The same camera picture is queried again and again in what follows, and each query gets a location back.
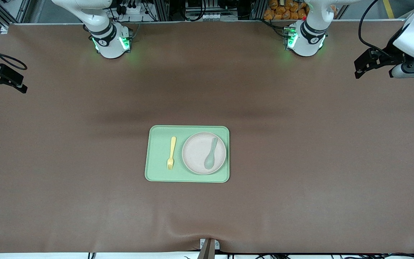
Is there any light green rectangular tray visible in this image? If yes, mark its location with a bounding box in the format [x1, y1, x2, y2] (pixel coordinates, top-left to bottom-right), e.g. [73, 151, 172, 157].
[144, 125, 230, 183]

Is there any white power strip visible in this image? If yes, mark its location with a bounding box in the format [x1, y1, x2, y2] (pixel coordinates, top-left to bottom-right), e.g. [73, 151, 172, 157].
[115, 4, 143, 15]

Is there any pile of orange buns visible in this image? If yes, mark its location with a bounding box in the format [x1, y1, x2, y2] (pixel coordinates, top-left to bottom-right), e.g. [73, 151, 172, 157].
[263, 0, 310, 20]

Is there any beige round plate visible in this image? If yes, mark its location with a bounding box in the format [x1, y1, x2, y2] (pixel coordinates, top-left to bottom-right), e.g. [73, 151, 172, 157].
[182, 132, 227, 175]

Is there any green plastic spoon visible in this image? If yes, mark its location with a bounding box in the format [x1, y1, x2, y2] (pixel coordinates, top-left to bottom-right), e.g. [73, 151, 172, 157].
[204, 138, 218, 170]

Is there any metal clamp bracket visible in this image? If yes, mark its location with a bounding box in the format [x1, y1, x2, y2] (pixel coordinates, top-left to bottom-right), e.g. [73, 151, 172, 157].
[198, 238, 220, 259]

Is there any white connector strip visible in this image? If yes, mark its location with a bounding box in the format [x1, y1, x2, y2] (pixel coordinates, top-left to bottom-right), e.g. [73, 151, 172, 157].
[185, 13, 222, 21]

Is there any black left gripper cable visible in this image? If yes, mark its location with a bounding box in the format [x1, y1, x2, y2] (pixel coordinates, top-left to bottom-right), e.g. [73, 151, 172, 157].
[359, 0, 394, 58]

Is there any yellow plastic fork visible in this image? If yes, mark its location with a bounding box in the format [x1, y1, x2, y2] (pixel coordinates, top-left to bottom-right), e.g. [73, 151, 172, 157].
[167, 136, 177, 171]

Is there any brown table mat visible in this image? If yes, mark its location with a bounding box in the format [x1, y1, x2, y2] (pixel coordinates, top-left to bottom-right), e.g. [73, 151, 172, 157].
[0, 20, 414, 254]

